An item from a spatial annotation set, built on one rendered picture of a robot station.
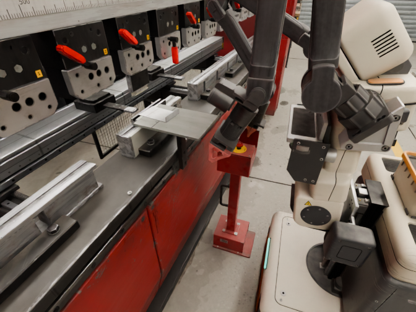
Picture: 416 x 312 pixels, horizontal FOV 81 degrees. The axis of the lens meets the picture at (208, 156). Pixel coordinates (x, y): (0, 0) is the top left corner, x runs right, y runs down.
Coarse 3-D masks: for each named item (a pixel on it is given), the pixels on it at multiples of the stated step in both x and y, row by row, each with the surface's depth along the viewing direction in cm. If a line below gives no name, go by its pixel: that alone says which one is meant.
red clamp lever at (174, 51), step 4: (172, 40) 90; (176, 40) 90; (172, 48) 92; (176, 48) 92; (172, 52) 92; (176, 52) 92; (172, 56) 94; (176, 56) 93; (172, 60) 95; (176, 60) 94
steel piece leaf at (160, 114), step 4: (160, 108) 98; (156, 112) 95; (160, 112) 95; (164, 112) 95; (168, 112) 95; (172, 112) 95; (176, 112) 93; (148, 116) 92; (152, 116) 92; (156, 116) 92; (160, 116) 92; (164, 116) 92; (168, 116) 89; (172, 116) 91; (160, 120) 90; (164, 120) 90; (168, 120) 90
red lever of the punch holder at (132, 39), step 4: (120, 32) 66; (124, 32) 66; (128, 32) 67; (124, 36) 67; (128, 36) 67; (132, 36) 69; (128, 40) 69; (132, 40) 69; (136, 40) 71; (132, 44) 71; (136, 44) 71; (136, 48) 74; (140, 48) 73; (144, 48) 74
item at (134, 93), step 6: (138, 72) 85; (144, 72) 89; (126, 78) 83; (132, 78) 84; (138, 78) 86; (144, 78) 89; (132, 84) 84; (138, 84) 87; (144, 84) 90; (132, 90) 85; (138, 90) 89; (132, 96) 87
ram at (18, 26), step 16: (144, 0) 76; (160, 0) 83; (176, 0) 91; (192, 0) 101; (32, 16) 48; (48, 16) 51; (64, 16) 54; (80, 16) 57; (96, 16) 61; (112, 16) 66; (0, 32) 44; (16, 32) 46; (32, 32) 49
